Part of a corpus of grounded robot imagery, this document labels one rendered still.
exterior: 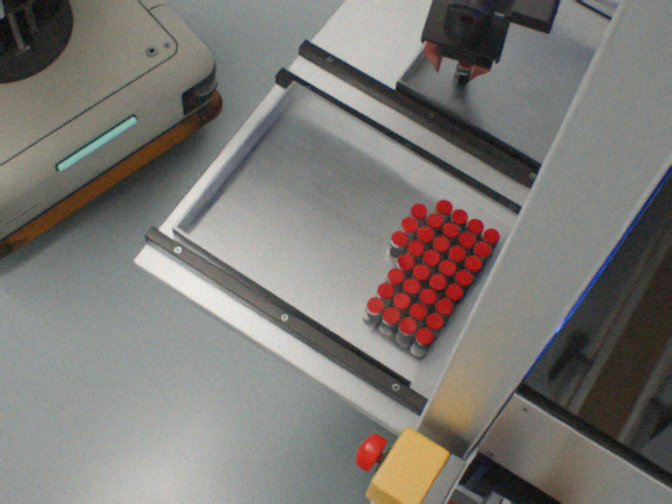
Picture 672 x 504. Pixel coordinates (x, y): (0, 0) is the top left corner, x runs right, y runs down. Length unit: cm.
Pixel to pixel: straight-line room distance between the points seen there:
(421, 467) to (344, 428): 108
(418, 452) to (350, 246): 34
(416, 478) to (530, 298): 36
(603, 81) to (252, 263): 82
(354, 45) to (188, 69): 76
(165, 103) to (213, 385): 57
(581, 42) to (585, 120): 97
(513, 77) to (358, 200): 29
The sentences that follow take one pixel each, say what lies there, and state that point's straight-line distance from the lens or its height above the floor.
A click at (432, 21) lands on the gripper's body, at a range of 139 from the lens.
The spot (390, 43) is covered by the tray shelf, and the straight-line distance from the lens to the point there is 153.
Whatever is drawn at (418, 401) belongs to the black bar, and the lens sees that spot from 128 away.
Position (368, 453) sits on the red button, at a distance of 114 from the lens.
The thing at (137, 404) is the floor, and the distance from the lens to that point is 222.
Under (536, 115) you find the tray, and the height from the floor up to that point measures 88.
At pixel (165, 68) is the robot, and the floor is 28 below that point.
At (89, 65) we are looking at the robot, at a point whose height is 28.
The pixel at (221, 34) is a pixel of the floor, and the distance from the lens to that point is 261.
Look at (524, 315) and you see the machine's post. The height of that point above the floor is 135.
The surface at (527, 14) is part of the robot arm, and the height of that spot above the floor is 112.
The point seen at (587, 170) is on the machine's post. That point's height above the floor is 157.
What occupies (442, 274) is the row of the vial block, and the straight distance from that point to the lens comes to 131.
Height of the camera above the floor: 211
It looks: 64 degrees down
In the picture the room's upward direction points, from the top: 9 degrees clockwise
